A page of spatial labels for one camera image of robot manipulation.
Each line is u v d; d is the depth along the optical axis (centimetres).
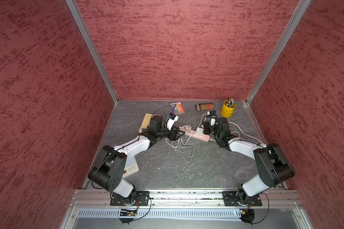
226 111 106
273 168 46
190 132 94
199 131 94
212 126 80
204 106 114
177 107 114
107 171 44
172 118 76
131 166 83
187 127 95
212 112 80
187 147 92
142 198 74
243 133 100
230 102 97
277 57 91
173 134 75
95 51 90
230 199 73
